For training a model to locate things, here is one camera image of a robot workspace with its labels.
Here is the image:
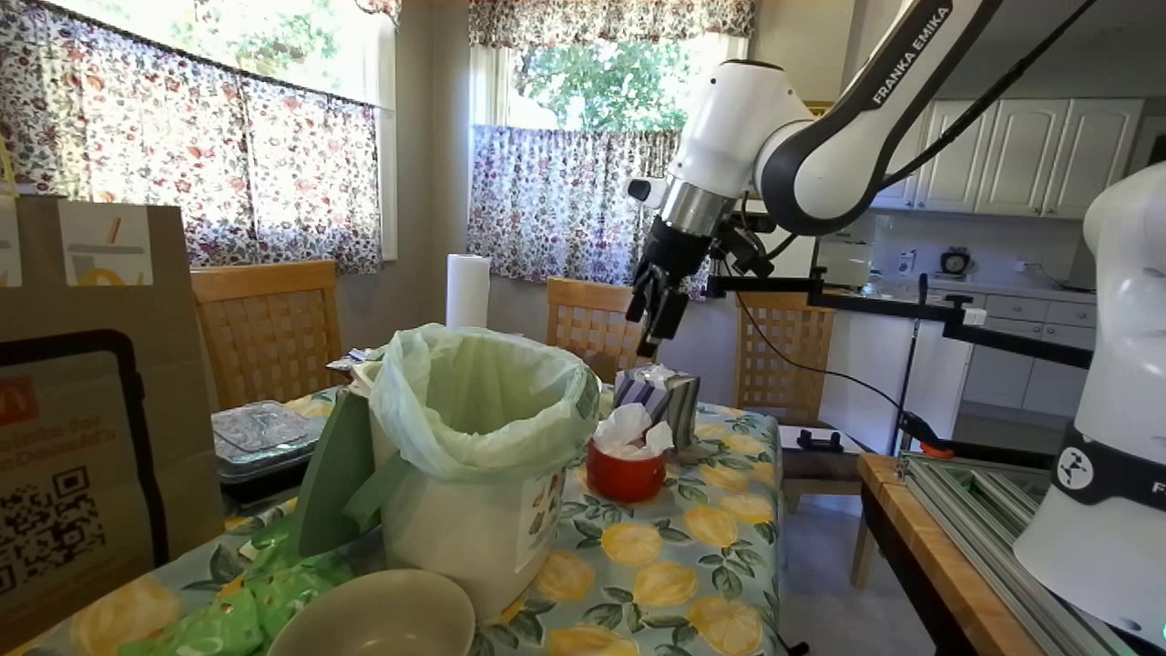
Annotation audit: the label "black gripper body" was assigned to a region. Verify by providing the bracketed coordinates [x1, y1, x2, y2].
[635, 220, 707, 308]

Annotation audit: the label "wooden chair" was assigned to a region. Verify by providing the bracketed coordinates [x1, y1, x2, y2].
[194, 262, 342, 407]
[548, 277, 643, 379]
[737, 293, 833, 424]

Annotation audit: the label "floral curtain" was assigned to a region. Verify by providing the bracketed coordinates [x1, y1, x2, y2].
[0, 0, 384, 274]
[468, 126, 679, 286]

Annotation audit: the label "lemon print tablecloth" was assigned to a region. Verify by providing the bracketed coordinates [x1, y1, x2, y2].
[4, 406, 785, 656]

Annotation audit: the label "wooden chair right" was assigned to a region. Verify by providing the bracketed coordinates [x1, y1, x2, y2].
[737, 293, 833, 424]

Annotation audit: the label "white paper tissue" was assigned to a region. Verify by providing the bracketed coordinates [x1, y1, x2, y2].
[594, 406, 675, 463]

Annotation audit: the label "brown paper bag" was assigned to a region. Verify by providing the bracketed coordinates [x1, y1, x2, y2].
[0, 192, 229, 652]

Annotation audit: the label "wooden chair left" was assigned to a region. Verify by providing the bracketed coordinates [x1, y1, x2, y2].
[194, 262, 342, 407]

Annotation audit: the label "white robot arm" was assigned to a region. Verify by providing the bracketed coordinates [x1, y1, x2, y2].
[626, 0, 1166, 644]

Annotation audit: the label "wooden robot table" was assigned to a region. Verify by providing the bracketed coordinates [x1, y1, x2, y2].
[857, 456, 1164, 656]

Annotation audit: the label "black camera on boom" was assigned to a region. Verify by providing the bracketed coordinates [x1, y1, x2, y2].
[705, 277, 1095, 370]

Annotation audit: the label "white bin with green bag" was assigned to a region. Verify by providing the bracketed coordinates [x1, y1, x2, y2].
[348, 325, 603, 620]

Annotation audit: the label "white kitchen cabinets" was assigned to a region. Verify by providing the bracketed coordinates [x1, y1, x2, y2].
[876, 99, 1145, 220]

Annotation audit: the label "green plastic bags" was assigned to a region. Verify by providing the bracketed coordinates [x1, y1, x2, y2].
[122, 513, 353, 656]

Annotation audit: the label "red bowl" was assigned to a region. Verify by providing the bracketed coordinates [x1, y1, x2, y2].
[586, 449, 669, 503]

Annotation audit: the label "beige bowl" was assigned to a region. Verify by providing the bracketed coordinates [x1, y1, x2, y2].
[268, 570, 479, 656]

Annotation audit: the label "wooden chair middle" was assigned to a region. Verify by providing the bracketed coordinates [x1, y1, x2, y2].
[548, 277, 643, 379]

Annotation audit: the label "floral curtain right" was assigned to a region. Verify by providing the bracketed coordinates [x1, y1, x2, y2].
[468, 126, 679, 286]

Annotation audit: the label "white paper towel roll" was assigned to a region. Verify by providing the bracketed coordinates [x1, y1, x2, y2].
[444, 254, 488, 330]

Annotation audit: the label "floral curtain left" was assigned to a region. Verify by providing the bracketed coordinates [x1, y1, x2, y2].
[0, 0, 384, 274]

